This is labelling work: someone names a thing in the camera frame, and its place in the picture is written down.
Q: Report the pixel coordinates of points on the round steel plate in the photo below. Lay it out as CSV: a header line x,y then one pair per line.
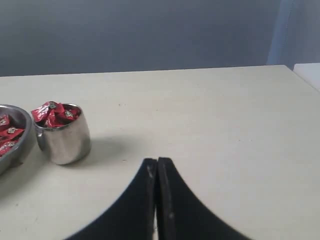
x,y
19,118

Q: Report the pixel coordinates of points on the red wrapped candy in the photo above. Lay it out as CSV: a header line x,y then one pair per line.
x,y
6,146
11,133
4,122

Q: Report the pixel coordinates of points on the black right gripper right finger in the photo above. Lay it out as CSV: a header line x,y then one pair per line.
x,y
181,215

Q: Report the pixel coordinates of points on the shiny steel cup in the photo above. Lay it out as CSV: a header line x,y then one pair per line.
x,y
66,144

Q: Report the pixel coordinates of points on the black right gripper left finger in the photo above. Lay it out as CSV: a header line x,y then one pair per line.
x,y
131,216

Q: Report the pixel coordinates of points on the red candy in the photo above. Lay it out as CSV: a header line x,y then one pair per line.
x,y
11,133
6,146
41,113
4,122
59,116

